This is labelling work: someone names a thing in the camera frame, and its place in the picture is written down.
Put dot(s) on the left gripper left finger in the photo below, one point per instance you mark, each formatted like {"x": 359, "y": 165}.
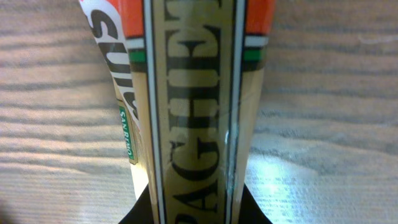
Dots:
{"x": 141, "y": 212}

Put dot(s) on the orange spaghetti packet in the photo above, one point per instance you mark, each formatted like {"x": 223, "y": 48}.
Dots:
{"x": 188, "y": 78}

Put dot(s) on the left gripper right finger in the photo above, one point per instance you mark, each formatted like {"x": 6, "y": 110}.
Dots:
{"x": 250, "y": 212}

